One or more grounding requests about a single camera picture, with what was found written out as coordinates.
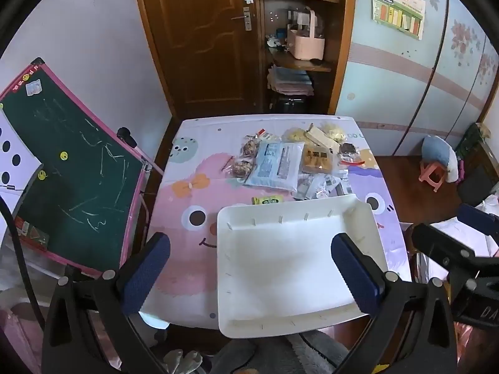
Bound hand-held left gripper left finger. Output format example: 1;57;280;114
41;232;172;374

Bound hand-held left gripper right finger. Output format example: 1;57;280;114
331;232;458;374

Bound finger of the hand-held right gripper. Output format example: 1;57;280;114
456;204;499;238
411;223;488;271

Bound white plastic tray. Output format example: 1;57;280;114
216;194;389;339

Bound orange biscuit packet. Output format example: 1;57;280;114
301;144;335;174

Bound dark chocolate snack packet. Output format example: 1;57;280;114
337;143;359;162

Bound cream wafer bar packet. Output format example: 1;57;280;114
305;125;340;151

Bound white round object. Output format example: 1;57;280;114
138;309;170;330

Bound dark wooden cabinet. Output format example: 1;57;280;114
454;122;499;207

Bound pink plastic stool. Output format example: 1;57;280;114
419;161;449;192

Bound blue plush pillow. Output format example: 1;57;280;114
422;135;461;184

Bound grey plush slippers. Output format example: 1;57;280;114
163;348;203;374

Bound grey fleece clothing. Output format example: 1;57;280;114
206;329;351;374

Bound pink framed green chalkboard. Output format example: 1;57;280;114
0;58;164;277

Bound pink quilted cloth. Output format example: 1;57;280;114
0;304;47;374

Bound floral sliding wardrobe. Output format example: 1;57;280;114
335;0;499;156

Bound white board with black dots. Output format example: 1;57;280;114
0;103;43;203

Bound black bag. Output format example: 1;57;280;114
271;93;312;114

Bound stack of folded cloths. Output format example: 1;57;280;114
267;66;314;96

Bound brown wooden door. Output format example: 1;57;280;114
130;0;266;119

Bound pink storage basket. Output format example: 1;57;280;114
286;10;326;61

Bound brown wooden shelf unit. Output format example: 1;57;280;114
255;0;357;115

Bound black cable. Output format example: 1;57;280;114
0;195;49;332

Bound wall calendar poster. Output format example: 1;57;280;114
370;0;426;41

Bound metal door handle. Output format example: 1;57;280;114
231;7;252;32

